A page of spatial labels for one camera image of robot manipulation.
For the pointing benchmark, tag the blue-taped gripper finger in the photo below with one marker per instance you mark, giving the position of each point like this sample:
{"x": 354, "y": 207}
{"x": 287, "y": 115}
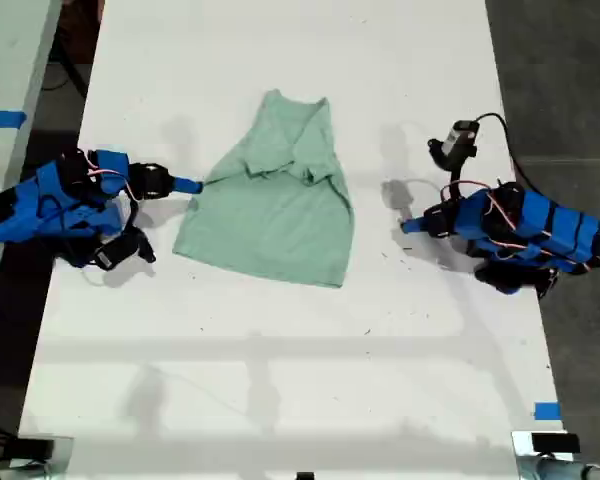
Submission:
{"x": 186, "y": 182}
{"x": 186, "y": 189}
{"x": 416, "y": 224}
{"x": 417, "y": 230}

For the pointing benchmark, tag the pale green T-shirt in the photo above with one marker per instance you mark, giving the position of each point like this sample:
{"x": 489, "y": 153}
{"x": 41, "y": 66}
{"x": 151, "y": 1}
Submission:
{"x": 270, "y": 225}

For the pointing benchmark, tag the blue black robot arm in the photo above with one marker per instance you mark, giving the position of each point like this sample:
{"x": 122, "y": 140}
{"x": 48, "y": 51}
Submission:
{"x": 55, "y": 205}
{"x": 545, "y": 230}

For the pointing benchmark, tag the long blue tape strip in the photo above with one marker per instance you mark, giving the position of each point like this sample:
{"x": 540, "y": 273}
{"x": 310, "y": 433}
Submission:
{"x": 0, "y": 119}

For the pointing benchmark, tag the white side table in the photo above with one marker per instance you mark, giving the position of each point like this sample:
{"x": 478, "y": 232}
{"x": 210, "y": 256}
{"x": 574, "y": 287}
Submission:
{"x": 10, "y": 55}

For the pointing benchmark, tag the short blue tape strip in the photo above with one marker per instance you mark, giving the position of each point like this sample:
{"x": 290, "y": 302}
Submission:
{"x": 547, "y": 411}

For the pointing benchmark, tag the silver table clamp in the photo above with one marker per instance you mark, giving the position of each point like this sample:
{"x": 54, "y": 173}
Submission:
{"x": 60, "y": 457}
{"x": 525, "y": 455}

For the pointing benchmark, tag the small black box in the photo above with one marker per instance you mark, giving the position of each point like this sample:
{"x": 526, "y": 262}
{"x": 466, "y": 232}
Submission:
{"x": 34, "y": 448}
{"x": 555, "y": 443}

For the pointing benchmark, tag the tiny black clip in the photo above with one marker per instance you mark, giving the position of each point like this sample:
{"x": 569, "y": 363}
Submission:
{"x": 305, "y": 476}

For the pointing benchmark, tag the grey black camera box on stalk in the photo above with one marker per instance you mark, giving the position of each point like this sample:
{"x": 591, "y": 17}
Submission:
{"x": 457, "y": 137}

